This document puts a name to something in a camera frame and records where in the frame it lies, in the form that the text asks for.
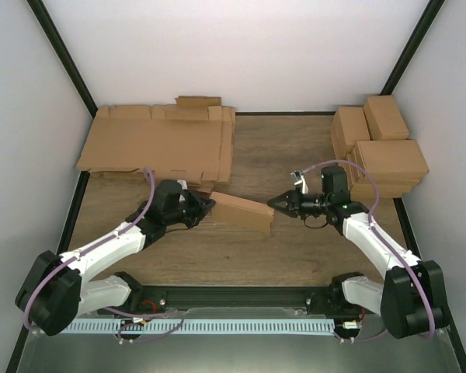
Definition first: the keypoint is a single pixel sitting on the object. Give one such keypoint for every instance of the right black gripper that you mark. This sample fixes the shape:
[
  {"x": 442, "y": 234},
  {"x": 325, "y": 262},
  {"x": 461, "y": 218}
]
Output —
[{"x": 294, "y": 207}]

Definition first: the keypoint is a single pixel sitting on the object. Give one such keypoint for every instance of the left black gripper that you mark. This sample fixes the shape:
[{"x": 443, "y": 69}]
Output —
[{"x": 199, "y": 205}]

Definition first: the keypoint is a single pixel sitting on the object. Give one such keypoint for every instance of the brown cardboard paper box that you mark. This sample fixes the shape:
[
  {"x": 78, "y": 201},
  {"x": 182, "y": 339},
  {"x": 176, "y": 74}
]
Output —
[{"x": 242, "y": 212}]

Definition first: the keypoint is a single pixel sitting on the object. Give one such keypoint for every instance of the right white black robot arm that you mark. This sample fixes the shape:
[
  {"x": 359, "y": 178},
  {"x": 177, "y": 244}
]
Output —
[{"x": 411, "y": 300}]

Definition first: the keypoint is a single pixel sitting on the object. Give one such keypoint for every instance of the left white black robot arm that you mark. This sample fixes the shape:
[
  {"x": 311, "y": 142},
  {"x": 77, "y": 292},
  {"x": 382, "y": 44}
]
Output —
[{"x": 60, "y": 288}]

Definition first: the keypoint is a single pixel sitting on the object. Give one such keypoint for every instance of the folded cardboard box back left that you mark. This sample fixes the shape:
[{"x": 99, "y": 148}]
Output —
[{"x": 348, "y": 126}]

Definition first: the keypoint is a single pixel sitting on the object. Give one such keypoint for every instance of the folded cardboard box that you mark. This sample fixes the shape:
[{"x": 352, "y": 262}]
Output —
[
  {"x": 348, "y": 126},
  {"x": 365, "y": 190},
  {"x": 391, "y": 160},
  {"x": 384, "y": 119}
]

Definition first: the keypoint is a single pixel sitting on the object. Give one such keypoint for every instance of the folded cardboard box front bottom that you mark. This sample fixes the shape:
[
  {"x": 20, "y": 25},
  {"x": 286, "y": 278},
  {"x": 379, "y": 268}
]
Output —
[{"x": 365, "y": 190}]

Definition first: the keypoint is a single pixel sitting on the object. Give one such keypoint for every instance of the folded cardboard box front top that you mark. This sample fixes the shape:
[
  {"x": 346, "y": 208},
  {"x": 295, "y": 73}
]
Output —
[{"x": 391, "y": 160}]

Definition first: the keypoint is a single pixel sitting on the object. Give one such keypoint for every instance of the folded cardboard box back right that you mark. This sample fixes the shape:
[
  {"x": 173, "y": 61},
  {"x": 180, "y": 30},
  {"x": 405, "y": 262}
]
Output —
[{"x": 384, "y": 119}]

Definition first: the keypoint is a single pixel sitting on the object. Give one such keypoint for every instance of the stack of flat cardboard sheets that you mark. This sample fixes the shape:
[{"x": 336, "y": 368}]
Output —
[{"x": 191, "y": 140}]

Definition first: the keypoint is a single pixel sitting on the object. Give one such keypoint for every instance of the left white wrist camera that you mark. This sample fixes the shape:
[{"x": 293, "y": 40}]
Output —
[{"x": 183, "y": 184}]

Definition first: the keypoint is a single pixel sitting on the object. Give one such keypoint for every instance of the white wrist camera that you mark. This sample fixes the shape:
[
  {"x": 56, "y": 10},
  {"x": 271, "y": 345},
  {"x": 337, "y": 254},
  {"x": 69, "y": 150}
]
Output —
[
  {"x": 299, "y": 181},
  {"x": 183, "y": 184}
]

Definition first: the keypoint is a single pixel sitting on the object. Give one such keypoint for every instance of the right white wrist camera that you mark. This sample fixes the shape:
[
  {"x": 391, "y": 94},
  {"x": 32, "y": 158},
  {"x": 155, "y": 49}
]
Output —
[{"x": 299, "y": 181}]

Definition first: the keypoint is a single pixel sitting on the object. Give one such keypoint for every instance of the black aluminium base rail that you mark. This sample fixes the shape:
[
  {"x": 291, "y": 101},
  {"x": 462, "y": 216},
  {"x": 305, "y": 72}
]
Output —
[{"x": 314, "y": 300}]

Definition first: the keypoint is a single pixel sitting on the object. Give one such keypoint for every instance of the light blue slotted cable duct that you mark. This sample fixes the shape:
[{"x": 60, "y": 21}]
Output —
[{"x": 311, "y": 327}]

